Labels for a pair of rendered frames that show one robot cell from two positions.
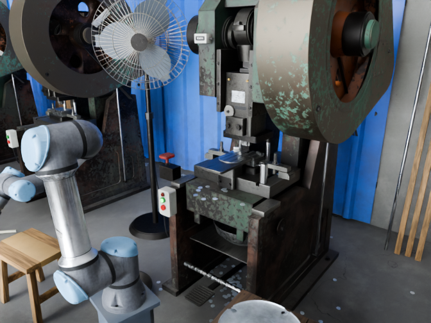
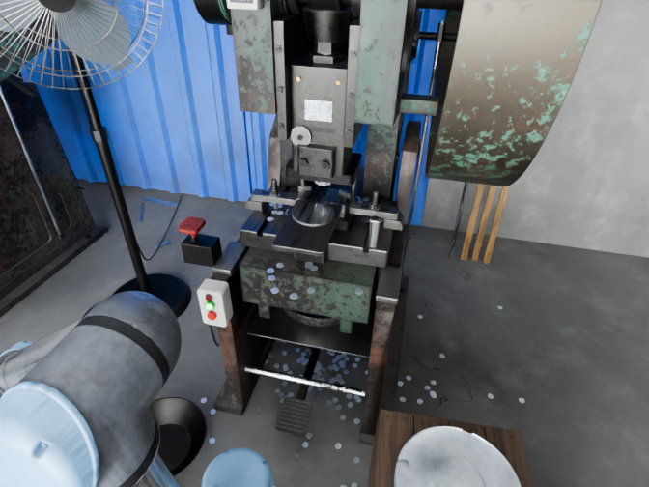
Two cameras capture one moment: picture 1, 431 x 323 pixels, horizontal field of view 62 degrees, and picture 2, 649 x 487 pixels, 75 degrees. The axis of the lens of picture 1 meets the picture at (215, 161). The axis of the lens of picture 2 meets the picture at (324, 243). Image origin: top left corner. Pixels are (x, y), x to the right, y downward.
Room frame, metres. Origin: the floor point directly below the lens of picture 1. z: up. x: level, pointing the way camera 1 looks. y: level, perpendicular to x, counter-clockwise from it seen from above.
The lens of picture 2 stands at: (0.65, 0.36, 1.41)
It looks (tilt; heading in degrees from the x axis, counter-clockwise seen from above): 35 degrees down; 334
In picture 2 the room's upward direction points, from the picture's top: 1 degrees clockwise
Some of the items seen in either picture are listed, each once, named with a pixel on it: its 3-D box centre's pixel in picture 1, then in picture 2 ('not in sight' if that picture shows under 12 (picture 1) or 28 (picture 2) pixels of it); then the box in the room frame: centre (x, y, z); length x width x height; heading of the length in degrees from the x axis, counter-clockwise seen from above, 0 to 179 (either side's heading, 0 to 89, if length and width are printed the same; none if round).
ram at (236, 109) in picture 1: (243, 101); (322, 115); (1.66, -0.13, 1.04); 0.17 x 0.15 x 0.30; 141
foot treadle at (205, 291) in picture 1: (229, 274); (312, 363); (1.59, -0.07, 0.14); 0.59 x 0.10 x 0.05; 141
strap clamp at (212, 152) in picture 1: (220, 150); (271, 193); (1.80, -0.02, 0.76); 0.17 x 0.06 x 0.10; 51
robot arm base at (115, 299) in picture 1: (123, 286); not in sight; (1.04, 0.32, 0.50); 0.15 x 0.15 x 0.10
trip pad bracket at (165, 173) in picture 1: (170, 181); (205, 264); (1.71, 0.23, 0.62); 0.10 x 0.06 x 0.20; 51
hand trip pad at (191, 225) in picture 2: (167, 161); (193, 234); (1.72, 0.25, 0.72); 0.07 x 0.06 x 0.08; 141
